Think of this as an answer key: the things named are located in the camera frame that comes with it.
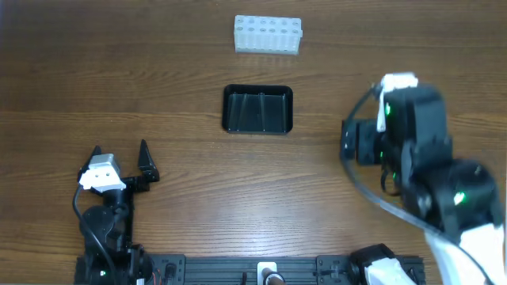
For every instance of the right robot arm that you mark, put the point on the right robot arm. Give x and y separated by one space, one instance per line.
420 126

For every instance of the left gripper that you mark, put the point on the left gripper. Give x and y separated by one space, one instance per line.
136 184

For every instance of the mounting rail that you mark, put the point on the mounting rail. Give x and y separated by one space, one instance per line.
222 271

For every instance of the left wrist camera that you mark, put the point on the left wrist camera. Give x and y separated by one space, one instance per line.
101 174

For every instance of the black tray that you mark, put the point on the black tray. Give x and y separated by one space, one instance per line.
273 112

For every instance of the white test tube rack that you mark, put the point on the white test tube rack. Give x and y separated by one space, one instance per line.
265 37

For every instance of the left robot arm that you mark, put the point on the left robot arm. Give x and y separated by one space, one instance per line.
99 221

